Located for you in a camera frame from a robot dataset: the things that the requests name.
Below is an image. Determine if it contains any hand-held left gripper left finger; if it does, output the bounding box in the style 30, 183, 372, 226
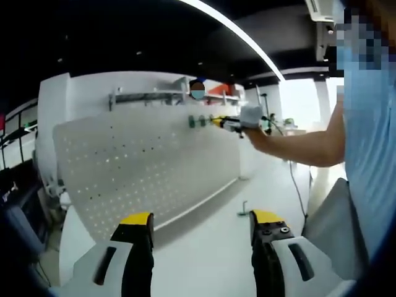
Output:
51, 212, 155, 297

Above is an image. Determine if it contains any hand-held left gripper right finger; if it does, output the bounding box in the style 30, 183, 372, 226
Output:
249, 209, 356, 297

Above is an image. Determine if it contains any white perforated mounting plate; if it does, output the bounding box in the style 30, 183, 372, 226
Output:
52, 111, 251, 245

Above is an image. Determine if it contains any person's right hand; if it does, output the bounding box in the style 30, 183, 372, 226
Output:
244, 126, 273, 152

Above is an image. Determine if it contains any black tripod stand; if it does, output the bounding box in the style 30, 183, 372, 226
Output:
255, 82, 270, 118

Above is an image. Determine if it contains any grey mesh office chair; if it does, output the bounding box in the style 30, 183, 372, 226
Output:
301, 178, 372, 279

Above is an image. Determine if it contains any curved ceiling light strip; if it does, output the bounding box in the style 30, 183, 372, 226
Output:
179, 0, 284, 82

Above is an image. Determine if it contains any dark desk equipment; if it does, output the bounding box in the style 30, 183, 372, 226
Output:
0, 160, 49, 251

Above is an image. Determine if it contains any person's blue shirt torso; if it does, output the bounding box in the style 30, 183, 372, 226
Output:
342, 61, 396, 257

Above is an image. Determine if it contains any ceiling air conditioner unit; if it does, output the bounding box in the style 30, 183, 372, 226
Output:
304, 0, 337, 22

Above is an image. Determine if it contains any black framed window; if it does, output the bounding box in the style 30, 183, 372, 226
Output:
0, 98, 40, 168

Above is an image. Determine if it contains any red wall panel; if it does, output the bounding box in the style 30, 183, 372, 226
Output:
209, 84, 233, 95

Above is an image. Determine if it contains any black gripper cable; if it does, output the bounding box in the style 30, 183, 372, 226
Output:
262, 116, 309, 217

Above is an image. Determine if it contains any white wall shelf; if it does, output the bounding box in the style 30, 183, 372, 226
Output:
108, 86, 189, 109

